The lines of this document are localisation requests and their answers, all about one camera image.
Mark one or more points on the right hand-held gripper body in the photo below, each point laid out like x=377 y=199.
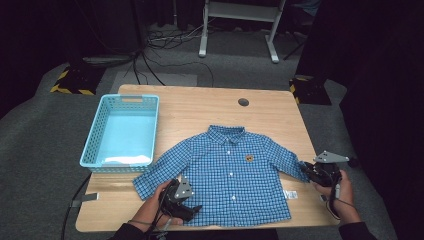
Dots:
x=325 y=173

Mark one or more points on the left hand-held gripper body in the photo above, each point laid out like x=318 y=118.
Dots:
x=175 y=205

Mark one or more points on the blue checked shirt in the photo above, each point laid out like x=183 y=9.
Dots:
x=226 y=176

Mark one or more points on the person's left hand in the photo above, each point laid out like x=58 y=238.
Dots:
x=150 y=211

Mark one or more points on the person's right hand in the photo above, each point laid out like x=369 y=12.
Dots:
x=343 y=200

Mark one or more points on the black yellow striped stand base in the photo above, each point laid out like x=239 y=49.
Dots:
x=311 y=93
x=78 y=81

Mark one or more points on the light blue plastic basket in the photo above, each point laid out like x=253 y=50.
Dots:
x=128 y=133

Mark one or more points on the grey tape strip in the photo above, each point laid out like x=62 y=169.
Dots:
x=88 y=197

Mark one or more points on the round black table grommet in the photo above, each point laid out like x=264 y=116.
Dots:
x=243 y=102

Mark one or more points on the grey floor plate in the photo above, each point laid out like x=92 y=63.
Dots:
x=173 y=79

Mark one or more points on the grey power strip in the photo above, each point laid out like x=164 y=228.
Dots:
x=106 y=60

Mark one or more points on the white metal desk frame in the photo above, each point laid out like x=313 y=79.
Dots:
x=273 y=46

